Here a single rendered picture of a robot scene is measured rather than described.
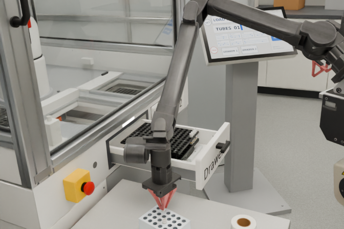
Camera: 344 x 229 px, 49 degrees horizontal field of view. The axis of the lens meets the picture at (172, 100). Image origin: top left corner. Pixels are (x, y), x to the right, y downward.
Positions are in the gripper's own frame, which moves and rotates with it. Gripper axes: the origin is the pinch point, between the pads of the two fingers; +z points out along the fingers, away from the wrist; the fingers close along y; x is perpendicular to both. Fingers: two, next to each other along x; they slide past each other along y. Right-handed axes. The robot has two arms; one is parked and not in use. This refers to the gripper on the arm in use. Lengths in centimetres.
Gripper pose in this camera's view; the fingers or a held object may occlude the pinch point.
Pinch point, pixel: (163, 206)
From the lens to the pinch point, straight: 113.9
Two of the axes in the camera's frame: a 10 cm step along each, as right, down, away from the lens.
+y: -6.4, 2.9, -7.1
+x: 7.7, 2.0, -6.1
